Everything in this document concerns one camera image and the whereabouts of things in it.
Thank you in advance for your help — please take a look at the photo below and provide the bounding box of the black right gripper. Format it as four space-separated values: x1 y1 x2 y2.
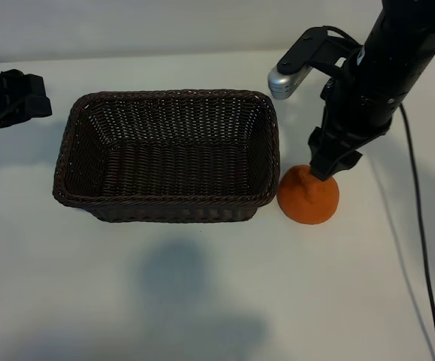
307 48 428 181

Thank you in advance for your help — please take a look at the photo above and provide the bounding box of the long black cable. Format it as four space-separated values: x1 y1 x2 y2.
397 104 435 361

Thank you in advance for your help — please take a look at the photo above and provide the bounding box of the orange fruit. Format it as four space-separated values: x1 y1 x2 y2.
276 164 340 226

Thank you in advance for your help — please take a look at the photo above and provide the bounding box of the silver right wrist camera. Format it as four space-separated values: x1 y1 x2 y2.
267 65 313 102

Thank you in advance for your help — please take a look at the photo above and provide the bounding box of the dark brown wicker basket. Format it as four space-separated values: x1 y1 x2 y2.
51 88 281 223

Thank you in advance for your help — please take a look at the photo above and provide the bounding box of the black right camera bracket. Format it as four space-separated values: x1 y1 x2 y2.
276 26 358 78

